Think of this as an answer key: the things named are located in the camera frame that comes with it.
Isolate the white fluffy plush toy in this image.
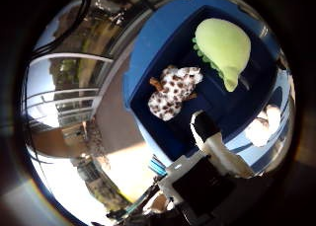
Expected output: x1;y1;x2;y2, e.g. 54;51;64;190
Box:
244;104;282;148

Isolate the brown spotted white plush toy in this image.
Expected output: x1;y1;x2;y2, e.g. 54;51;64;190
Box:
146;64;204;122

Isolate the light green plush toy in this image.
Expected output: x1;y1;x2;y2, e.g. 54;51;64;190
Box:
192;17;252;93

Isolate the dark blue plastic container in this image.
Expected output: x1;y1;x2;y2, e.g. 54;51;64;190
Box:
122;4;281;162

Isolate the white balcony railing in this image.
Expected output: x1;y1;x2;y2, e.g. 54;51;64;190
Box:
23;52;115;130

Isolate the black cable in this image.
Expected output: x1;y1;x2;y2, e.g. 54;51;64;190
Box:
22;0;94;69

